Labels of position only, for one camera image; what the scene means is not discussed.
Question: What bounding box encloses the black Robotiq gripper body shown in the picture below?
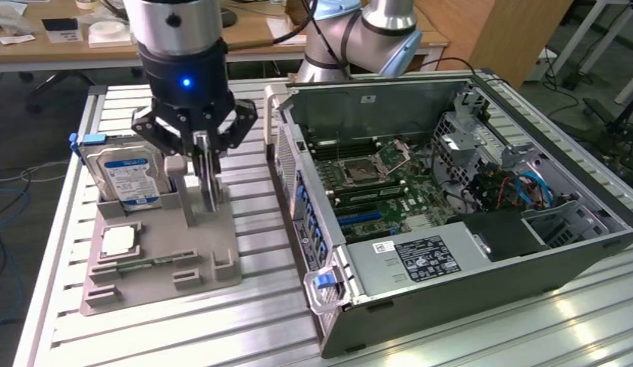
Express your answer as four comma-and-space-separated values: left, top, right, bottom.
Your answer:
136, 39, 236, 135

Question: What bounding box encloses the hard disk drive, blue caddy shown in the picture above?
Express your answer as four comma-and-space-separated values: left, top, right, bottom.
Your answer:
67, 129, 170, 192

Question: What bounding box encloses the black chair base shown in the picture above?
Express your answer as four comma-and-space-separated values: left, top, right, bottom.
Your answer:
18, 68, 146, 114

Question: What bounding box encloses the white box with tape roll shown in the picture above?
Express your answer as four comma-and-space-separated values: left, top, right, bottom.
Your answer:
87, 20, 134, 49

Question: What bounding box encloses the white paper stack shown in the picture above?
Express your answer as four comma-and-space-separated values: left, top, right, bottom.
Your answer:
265, 17, 309, 47

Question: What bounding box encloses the CPU socket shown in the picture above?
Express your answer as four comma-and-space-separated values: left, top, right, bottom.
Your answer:
341, 158, 379, 187

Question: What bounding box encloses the black and white box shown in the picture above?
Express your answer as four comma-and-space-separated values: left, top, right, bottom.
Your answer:
40, 18, 84, 44

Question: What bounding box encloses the silver CPU chip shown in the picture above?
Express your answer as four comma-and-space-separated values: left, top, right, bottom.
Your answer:
100, 227, 138, 258

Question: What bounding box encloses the long wooden desk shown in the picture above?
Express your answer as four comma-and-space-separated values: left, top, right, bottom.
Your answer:
0, 0, 451, 74

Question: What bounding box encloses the brown cardboard box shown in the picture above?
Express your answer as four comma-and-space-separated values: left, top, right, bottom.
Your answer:
285, 0, 313, 26

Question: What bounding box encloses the metal socket cover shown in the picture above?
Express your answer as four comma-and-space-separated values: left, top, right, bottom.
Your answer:
375, 138, 415, 171

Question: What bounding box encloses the installed RAM stick white label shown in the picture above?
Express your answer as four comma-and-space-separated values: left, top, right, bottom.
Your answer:
337, 185, 406, 203

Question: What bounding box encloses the blue expansion slot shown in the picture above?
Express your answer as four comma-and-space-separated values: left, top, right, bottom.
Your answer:
338, 210, 386, 227

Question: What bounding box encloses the green loose RAM stick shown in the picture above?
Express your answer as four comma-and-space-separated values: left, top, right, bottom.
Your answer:
115, 256, 178, 271

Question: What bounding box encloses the green motherboard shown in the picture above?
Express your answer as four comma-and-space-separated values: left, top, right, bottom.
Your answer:
295, 128, 474, 242

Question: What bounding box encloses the grey plastic parts rack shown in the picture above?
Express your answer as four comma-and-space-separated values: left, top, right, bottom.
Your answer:
79, 154, 244, 318

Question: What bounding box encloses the clear plastic bag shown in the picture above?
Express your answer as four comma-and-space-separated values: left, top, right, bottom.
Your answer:
0, 0, 43, 34

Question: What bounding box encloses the perforated metal drive cage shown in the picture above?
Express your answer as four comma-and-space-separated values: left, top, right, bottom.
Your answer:
430, 110, 502, 185

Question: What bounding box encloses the grey power supply unit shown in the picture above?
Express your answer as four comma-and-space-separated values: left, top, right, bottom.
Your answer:
343, 221, 495, 300

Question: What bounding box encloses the wooden cabinet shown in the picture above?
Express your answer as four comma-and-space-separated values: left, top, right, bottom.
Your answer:
413, 0, 575, 89

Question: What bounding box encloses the grey open PC case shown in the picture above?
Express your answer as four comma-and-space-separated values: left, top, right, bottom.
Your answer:
262, 68, 633, 360

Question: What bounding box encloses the black floor stand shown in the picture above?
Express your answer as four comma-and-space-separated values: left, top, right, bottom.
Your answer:
583, 96, 633, 170

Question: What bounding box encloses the white floor cable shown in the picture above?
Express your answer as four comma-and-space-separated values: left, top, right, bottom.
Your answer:
0, 159, 72, 184

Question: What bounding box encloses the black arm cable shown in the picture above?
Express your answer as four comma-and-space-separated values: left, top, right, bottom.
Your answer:
223, 0, 349, 72

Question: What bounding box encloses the blue floor cable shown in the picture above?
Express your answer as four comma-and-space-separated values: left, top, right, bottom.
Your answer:
0, 177, 32, 334

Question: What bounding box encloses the thin black cable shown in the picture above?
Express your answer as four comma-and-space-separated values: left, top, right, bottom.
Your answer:
418, 57, 482, 76

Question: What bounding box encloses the red wire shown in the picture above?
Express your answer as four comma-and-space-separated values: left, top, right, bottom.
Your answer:
497, 176, 518, 210

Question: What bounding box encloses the blue data wire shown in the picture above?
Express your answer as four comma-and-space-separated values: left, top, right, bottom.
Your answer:
517, 171, 555, 210

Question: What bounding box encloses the white desk frame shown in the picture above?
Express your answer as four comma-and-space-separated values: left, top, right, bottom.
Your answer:
549, 0, 633, 105

